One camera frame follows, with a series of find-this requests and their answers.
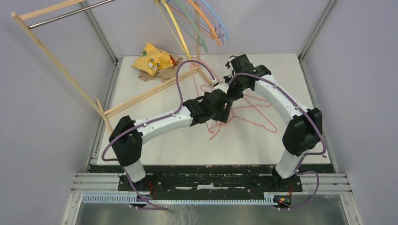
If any wooden clothes rack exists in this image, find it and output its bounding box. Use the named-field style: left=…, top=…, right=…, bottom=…
left=11, top=0, right=213, bottom=134

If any purple hanger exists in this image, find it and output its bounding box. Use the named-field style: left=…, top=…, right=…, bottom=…
left=168, top=0, right=225, bottom=45

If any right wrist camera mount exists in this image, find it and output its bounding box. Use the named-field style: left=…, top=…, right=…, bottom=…
left=225, top=55, right=235, bottom=78

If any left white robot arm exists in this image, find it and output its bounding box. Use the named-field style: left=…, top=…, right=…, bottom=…
left=109, top=83, right=229, bottom=191

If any white slotted cable duct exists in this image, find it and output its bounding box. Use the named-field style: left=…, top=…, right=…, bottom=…
left=82, top=194, right=277, bottom=206

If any pink wire hanger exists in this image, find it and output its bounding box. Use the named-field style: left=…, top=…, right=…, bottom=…
left=221, top=107, right=278, bottom=134
left=200, top=84, right=272, bottom=116

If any yellow garment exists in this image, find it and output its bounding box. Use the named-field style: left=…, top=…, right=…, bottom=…
left=132, top=43, right=181, bottom=76

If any pink wire hanger lower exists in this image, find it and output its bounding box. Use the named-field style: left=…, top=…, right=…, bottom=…
left=221, top=107, right=278, bottom=134

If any pink wire hanger upper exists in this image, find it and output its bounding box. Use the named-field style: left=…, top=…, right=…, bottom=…
left=200, top=84, right=272, bottom=116

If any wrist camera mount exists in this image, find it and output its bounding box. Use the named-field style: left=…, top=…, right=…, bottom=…
left=211, top=82, right=229, bottom=94
left=225, top=55, right=235, bottom=78

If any green hanger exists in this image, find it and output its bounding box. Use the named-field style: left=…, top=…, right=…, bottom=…
left=167, top=0, right=208, bottom=53

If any orange hanger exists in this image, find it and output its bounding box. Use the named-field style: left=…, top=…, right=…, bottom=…
left=174, top=0, right=222, bottom=47

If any metal rack rod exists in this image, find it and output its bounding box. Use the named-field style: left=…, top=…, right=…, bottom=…
left=28, top=0, right=115, bottom=30

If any pink plastic hanger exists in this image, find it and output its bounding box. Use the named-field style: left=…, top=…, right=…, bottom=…
left=190, top=57, right=223, bottom=141

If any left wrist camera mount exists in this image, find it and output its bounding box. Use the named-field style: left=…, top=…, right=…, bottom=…
left=211, top=82, right=229, bottom=94

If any beige cloth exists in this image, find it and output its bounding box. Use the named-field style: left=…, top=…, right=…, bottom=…
left=138, top=54, right=183, bottom=82

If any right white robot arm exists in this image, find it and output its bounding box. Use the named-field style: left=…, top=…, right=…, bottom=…
left=224, top=54, right=324, bottom=191

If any yellow hanger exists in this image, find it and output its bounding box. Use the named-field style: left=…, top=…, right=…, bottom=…
left=154, top=0, right=192, bottom=60

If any light blue hanger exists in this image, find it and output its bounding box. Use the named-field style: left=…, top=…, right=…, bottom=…
left=201, top=0, right=230, bottom=41

